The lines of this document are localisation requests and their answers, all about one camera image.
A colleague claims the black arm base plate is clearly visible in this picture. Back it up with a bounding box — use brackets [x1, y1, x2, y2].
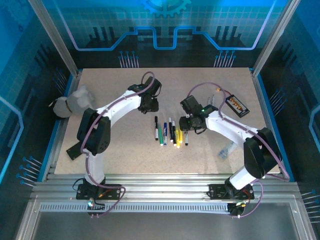
[76, 183, 121, 201]
[208, 183, 255, 201]

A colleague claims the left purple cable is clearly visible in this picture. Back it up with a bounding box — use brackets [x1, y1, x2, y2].
[81, 71, 155, 219]

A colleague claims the clear plastic piece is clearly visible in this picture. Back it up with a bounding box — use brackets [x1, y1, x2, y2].
[216, 141, 237, 160]

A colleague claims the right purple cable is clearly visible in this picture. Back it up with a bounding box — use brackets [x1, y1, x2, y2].
[187, 82, 291, 219]

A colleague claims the green marker pen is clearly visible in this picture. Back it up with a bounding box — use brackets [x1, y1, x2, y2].
[157, 123, 164, 147]

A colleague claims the purple cable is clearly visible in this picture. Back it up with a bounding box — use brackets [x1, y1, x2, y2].
[81, 71, 155, 219]
[187, 82, 291, 219]

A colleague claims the aluminium frame post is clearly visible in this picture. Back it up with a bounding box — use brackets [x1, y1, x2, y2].
[251, 0, 303, 77]
[27, 0, 82, 77]

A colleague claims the black connector bracket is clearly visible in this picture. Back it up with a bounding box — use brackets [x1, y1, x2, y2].
[86, 196, 106, 219]
[227, 199, 251, 219]

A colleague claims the steel sheet panel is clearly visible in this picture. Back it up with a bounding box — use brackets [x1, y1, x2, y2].
[16, 196, 317, 240]

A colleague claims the grey slotted cable duct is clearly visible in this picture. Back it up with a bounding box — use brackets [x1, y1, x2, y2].
[39, 203, 230, 213]

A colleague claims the aluminium table side rail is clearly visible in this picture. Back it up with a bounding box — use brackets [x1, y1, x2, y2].
[250, 68, 288, 181]
[41, 69, 83, 181]

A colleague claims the aluminium mounting rail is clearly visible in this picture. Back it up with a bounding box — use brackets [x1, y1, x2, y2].
[32, 174, 301, 201]

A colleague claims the flat black plate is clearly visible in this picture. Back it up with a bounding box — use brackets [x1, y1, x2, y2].
[66, 142, 85, 161]

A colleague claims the grey plush toy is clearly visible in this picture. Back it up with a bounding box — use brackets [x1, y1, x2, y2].
[48, 85, 97, 120]

